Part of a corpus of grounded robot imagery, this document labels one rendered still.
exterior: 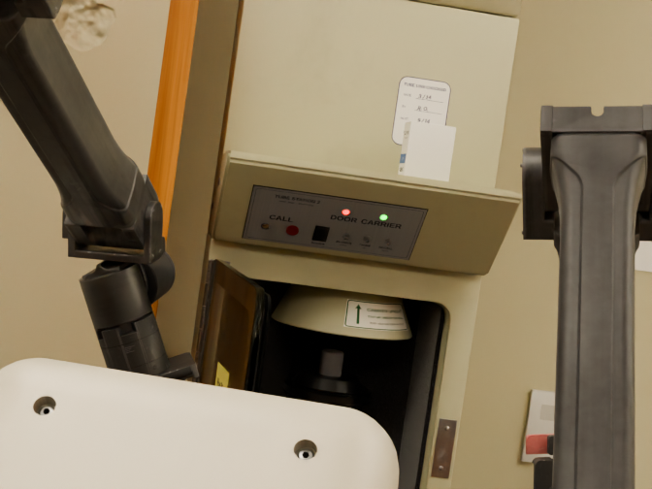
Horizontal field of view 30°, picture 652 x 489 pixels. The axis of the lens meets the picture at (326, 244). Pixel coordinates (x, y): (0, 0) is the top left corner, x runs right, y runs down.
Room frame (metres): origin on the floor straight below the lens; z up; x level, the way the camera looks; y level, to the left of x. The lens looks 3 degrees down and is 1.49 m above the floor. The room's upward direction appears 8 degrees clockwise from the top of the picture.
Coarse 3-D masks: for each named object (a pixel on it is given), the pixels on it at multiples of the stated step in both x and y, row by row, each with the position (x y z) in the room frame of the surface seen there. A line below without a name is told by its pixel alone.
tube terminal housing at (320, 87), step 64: (256, 0) 1.38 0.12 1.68; (320, 0) 1.39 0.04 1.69; (384, 0) 1.40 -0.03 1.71; (256, 64) 1.38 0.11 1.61; (320, 64) 1.39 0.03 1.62; (384, 64) 1.40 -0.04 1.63; (448, 64) 1.41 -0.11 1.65; (512, 64) 1.43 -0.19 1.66; (256, 128) 1.38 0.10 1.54; (320, 128) 1.39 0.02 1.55; (384, 128) 1.40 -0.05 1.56; (256, 256) 1.39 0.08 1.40; (320, 256) 1.40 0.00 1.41; (448, 320) 1.45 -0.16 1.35; (448, 384) 1.42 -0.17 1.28
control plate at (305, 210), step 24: (264, 192) 1.30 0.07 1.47; (288, 192) 1.30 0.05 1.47; (264, 216) 1.33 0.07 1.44; (288, 216) 1.33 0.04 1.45; (312, 216) 1.33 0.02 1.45; (336, 216) 1.33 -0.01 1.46; (360, 216) 1.33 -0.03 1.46; (408, 216) 1.33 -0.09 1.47; (264, 240) 1.35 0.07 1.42; (288, 240) 1.35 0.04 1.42; (336, 240) 1.35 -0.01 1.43; (360, 240) 1.35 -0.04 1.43; (384, 240) 1.35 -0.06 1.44; (408, 240) 1.35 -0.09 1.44
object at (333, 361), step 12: (324, 360) 1.49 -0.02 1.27; (336, 360) 1.48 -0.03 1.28; (300, 372) 1.49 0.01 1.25; (312, 372) 1.50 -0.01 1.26; (324, 372) 1.48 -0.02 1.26; (336, 372) 1.48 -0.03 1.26; (300, 384) 1.47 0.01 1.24; (312, 384) 1.46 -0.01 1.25; (324, 384) 1.46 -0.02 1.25; (336, 384) 1.46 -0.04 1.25; (348, 384) 1.47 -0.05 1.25; (360, 384) 1.49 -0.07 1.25
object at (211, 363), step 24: (216, 264) 1.33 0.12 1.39; (216, 288) 1.31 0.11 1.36; (240, 288) 1.16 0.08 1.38; (216, 312) 1.28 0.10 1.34; (240, 312) 1.14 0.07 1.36; (216, 336) 1.26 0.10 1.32; (240, 336) 1.12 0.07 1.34; (216, 360) 1.24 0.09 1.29; (240, 360) 1.11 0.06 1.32; (240, 384) 1.09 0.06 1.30
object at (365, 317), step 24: (288, 288) 1.49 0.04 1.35; (312, 288) 1.45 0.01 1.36; (288, 312) 1.45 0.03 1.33; (312, 312) 1.43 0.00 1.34; (336, 312) 1.43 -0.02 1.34; (360, 312) 1.43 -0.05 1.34; (384, 312) 1.44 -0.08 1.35; (360, 336) 1.42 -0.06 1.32; (384, 336) 1.43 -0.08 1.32; (408, 336) 1.47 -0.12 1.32
